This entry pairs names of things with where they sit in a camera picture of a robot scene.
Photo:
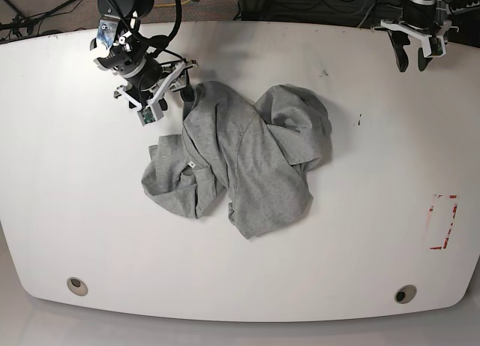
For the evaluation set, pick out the red tape rectangle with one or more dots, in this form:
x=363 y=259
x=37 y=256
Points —
x=440 y=220

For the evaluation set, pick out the grey T-shirt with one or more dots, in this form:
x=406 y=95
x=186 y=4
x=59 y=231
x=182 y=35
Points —
x=258 y=152

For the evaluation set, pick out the right table grommet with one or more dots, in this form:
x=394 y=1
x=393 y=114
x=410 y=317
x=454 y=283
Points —
x=405 y=294

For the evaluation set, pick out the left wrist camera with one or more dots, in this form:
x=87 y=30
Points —
x=437 y=46

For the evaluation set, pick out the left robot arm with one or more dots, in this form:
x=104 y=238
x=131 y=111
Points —
x=423 y=20

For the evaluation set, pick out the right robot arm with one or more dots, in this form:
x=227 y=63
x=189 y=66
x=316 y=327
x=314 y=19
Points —
x=130 y=12

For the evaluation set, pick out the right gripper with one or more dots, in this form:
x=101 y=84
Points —
x=148 y=80

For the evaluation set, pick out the left table grommet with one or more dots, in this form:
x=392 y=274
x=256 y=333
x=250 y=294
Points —
x=77 y=286

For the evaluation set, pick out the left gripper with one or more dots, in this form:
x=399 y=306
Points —
x=399 y=33

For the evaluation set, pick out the table grommet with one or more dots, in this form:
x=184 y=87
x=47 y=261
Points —
x=405 y=294
x=77 y=286

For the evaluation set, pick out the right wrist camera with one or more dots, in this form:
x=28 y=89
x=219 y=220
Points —
x=150 y=114

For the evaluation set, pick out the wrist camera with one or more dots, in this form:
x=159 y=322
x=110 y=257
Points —
x=437 y=46
x=150 y=114

